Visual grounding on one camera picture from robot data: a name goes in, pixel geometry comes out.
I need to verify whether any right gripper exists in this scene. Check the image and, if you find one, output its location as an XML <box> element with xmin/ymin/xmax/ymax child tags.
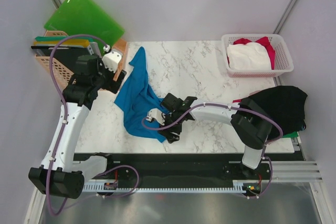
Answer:
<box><xmin>157</xmin><ymin>111</ymin><xmax>183</xmax><ymax>144</ymax></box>

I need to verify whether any blue t-shirt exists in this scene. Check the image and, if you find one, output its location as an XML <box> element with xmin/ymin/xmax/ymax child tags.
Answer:
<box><xmin>114</xmin><ymin>47</ymin><xmax>168</xmax><ymax>143</ymax></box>

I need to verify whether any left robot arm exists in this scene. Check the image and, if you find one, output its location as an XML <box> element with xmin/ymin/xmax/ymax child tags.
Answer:
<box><xmin>28</xmin><ymin>50</ymin><xmax>122</xmax><ymax>199</ymax></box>

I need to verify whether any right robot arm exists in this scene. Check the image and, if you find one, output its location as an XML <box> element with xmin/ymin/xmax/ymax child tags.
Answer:
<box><xmin>148</xmin><ymin>93</ymin><xmax>272</xmax><ymax>179</ymax></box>

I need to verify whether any orange file rack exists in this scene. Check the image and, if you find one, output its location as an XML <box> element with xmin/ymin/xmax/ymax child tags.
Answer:
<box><xmin>35</xmin><ymin>30</ymin><xmax>73</xmax><ymax>91</ymax></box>

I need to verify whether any black folder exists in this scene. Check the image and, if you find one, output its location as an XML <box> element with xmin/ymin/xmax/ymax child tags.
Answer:
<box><xmin>31</xmin><ymin>46</ymin><xmax>99</xmax><ymax>75</ymax></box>

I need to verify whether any yellow folder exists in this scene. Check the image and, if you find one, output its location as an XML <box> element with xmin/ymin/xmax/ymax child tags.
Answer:
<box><xmin>33</xmin><ymin>39</ymin><xmax>91</xmax><ymax>48</ymax></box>

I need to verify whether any green plastic board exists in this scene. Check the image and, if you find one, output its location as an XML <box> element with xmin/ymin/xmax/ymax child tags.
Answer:
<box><xmin>44</xmin><ymin>0</ymin><xmax>125</xmax><ymax>46</ymax></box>

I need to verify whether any pink folded t-shirt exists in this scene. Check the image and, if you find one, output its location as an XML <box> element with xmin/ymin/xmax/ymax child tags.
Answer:
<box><xmin>249</xmin><ymin>90</ymin><xmax>262</xmax><ymax>97</ymax></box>

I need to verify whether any teal folder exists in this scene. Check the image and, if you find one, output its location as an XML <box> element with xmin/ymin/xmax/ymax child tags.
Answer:
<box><xmin>35</xmin><ymin>36</ymin><xmax>94</xmax><ymax>42</ymax></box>

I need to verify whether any white plastic basket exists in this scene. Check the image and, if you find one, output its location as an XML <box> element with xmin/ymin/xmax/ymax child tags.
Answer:
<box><xmin>221</xmin><ymin>34</ymin><xmax>294</xmax><ymax>78</ymax></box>

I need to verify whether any black folded t-shirt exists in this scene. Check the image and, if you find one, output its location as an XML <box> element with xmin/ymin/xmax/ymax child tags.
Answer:
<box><xmin>248</xmin><ymin>86</ymin><xmax>308</xmax><ymax>135</ymax></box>

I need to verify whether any green folded t-shirt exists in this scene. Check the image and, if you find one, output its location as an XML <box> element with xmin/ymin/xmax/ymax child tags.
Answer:
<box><xmin>283</xmin><ymin>132</ymin><xmax>299</xmax><ymax>138</ymax></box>

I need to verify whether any red t-shirt in basket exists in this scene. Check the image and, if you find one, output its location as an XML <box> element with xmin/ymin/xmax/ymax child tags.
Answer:
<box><xmin>233</xmin><ymin>37</ymin><xmax>276</xmax><ymax>70</ymax></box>

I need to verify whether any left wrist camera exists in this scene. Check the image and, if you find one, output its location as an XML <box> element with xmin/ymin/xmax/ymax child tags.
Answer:
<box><xmin>102</xmin><ymin>50</ymin><xmax>122</xmax><ymax>72</ymax></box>

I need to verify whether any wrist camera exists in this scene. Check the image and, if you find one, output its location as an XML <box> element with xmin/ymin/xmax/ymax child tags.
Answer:
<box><xmin>145</xmin><ymin>108</ymin><xmax>165</xmax><ymax>125</ymax></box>
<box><xmin>102</xmin><ymin>50</ymin><xmax>122</xmax><ymax>72</ymax></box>

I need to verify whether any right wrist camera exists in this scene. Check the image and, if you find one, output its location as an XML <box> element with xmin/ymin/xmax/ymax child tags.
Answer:
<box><xmin>145</xmin><ymin>108</ymin><xmax>165</xmax><ymax>125</ymax></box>

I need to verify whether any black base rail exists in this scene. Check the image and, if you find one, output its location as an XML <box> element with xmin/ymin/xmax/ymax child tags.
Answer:
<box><xmin>73</xmin><ymin>152</ymin><xmax>305</xmax><ymax>189</ymax></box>

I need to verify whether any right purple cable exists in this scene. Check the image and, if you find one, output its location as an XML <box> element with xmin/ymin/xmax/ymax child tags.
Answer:
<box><xmin>141</xmin><ymin>103</ymin><xmax>284</xmax><ymax>199</ymax></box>

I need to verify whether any purple cable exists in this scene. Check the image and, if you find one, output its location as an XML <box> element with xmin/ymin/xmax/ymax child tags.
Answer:
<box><xmin>46</xmin><ymin>34</ymin><xmax>140</xmax><ymax>216</ymax></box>
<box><xmin>141</xmin><ymin>103</ymin><xmax>284</xmax><ymax>199</ymax></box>

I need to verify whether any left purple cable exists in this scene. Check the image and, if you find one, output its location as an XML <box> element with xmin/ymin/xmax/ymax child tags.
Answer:
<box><xmin>46</xmin><ymin>34</ymin><xmax>140</xmax><ymax>216</ymax></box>

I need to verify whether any white cable duct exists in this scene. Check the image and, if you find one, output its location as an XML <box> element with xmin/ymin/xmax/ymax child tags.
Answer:
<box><xmin>82</xmin><ymin>179</ymin><xmax>263</xmax><ymax>194</ymax></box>

